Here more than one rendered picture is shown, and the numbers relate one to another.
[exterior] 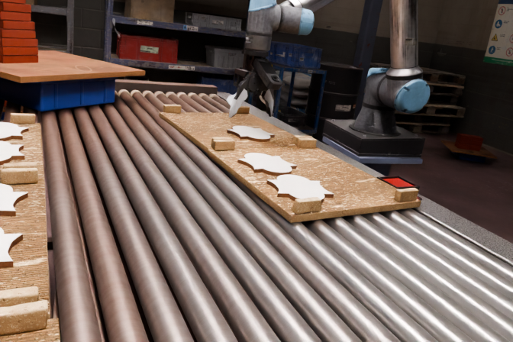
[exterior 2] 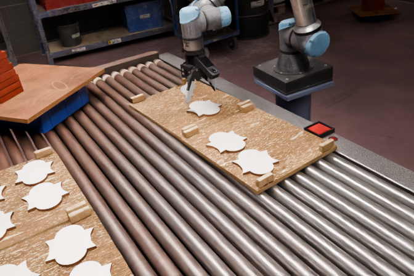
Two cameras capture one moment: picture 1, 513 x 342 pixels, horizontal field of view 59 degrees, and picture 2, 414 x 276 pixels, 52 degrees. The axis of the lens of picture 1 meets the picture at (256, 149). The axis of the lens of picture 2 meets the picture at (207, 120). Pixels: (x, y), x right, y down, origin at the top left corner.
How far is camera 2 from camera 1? 0.47 m
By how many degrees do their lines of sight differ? 12
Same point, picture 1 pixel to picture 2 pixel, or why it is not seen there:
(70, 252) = (140, 263)
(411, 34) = (307, 0)
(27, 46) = (13, 82)
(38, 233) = (117, 257)
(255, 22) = (188, 31)
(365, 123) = (285, 66)
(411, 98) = (316, 46)
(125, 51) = (49, 2)
